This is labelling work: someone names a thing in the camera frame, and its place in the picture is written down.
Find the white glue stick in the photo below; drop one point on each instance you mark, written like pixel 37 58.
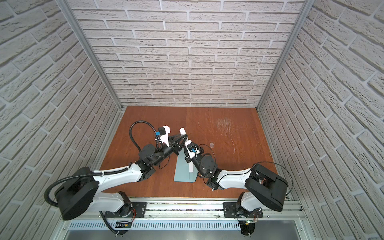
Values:
pixel 183 134

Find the aluminium corner post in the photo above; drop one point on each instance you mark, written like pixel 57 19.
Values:
pixel 306 8
pixel 83 40

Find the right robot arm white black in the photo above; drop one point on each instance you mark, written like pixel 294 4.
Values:
pixel 264 187

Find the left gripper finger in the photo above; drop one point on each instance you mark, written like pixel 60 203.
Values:
pixel 180 144
pixel 176 139

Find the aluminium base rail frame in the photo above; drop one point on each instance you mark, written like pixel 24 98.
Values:
pixel 191 219

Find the pink white letter card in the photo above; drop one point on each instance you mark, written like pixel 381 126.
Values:
pixel 191 167

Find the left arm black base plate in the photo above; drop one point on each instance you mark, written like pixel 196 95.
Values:
pixel 138 207

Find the right aluminium corner post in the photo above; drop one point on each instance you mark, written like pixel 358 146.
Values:
pixel 306 8

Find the left aluminium corner post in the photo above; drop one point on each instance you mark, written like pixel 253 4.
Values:
pixel 83 40

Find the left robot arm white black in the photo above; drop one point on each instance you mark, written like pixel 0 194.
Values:
pixel 85 190

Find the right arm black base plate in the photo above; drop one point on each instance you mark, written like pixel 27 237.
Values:
pixel 234 210

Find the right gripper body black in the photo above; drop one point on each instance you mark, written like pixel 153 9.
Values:
pixel 197 163

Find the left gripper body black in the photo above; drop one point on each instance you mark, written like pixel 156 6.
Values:
pixel 174 146

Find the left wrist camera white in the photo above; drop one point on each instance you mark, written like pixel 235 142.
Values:
pixel 162 135

